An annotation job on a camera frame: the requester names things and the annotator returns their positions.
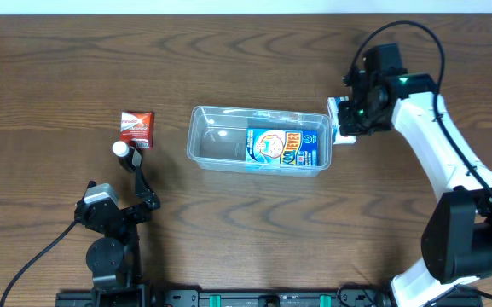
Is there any clear plastic container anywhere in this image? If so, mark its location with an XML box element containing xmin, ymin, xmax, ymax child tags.
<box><xmin>187</xmin><ymin>106</ymin><xmax>332</xmax><ymax>177</ymax></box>

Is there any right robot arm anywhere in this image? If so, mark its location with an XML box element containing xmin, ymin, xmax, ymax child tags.
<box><xmin>327</xmin><ymin>43</ymin><xmax>492</xmax><ymax>306</ymax></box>

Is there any white Panadol box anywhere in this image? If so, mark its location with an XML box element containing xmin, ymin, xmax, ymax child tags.
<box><xmin>327</xmin><ymin>96</ymin><xmax>356</xmax><ymax>145</ymax></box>

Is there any black cable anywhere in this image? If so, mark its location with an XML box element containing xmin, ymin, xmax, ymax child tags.
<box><xmin>0</xmin><ymin>217</ymin><xmax>80</xmax><ymax>307</ymax></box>
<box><xmin>342</xmin><ymin>20</ymin><xmax>492</xmax><ymax>302</ymax></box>

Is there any right black cable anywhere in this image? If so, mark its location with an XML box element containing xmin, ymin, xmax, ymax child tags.
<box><xmin>342</xmin><ymin>20</ymin><xmax>492</xmax><ymax>302</ymax></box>

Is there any red Panadol box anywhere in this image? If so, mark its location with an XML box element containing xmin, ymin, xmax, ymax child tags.
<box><xmin>119</xmin><ymin>112</ymin><xmax>154</xmax><ymax>149</ymax></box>

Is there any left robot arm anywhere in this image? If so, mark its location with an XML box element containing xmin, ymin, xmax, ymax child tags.
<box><xmin>74</xmin><ymin>167</ymin><xmax>160</xmax><ymax>292</ymax></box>

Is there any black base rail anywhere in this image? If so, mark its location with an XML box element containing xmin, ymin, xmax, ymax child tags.
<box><xmin>55</xmin><ymin>288</ymin><xmax>483</xmax><ymax>307</ymax></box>

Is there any left black cable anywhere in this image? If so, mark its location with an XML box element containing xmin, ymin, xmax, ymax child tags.
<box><xmin>0</xmin><ymin>217</ymin><xmax>80</xmax><ymax>307</ymax></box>

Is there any dark bottle white cap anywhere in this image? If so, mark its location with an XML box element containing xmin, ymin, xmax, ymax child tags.
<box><xmin>112</xmin><ymin>141</ymin><xmax>142</xmax><ymax>173</ymax></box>

